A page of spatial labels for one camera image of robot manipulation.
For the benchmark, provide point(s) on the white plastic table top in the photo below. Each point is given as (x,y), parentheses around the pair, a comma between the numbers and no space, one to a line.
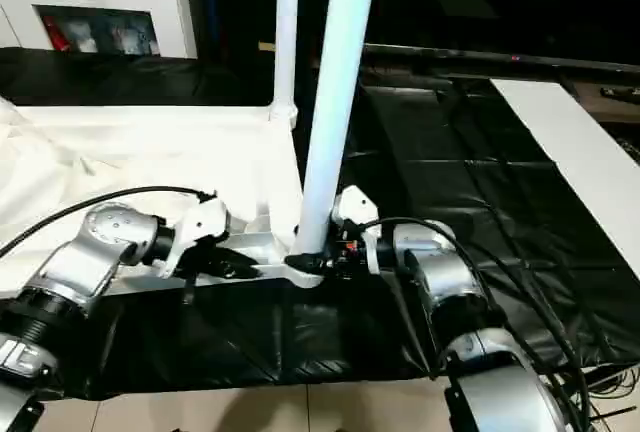
(120,152)

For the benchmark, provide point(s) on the white plastic table leg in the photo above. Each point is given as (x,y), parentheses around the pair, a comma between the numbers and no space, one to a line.
(340,72)
(285,22)

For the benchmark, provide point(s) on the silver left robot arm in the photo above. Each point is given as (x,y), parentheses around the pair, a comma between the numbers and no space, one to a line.
(90,262)

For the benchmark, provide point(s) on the black plastic mat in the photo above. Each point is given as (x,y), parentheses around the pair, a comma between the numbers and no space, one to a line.
(480,232)

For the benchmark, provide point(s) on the small tan tag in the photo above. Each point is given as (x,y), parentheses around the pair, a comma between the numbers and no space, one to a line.
(266,47)

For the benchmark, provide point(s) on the small bottles behind glass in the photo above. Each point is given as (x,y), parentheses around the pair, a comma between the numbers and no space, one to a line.
(95,32)

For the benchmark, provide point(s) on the white paper sheet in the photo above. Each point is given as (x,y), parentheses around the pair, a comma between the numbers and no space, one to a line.
(575,147)

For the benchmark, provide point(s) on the dark elongated device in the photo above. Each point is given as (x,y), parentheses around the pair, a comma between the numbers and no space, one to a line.
(620,95)

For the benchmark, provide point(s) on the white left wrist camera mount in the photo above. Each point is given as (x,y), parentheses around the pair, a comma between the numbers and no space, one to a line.
(200,220)

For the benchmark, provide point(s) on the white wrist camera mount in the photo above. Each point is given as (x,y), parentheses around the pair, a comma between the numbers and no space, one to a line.
(200,220)
(355,210)

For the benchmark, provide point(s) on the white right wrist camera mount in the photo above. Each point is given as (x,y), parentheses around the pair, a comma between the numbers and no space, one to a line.
(355,210)

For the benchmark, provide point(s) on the dark metal rail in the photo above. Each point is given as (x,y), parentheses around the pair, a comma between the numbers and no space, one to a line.
(500,57)

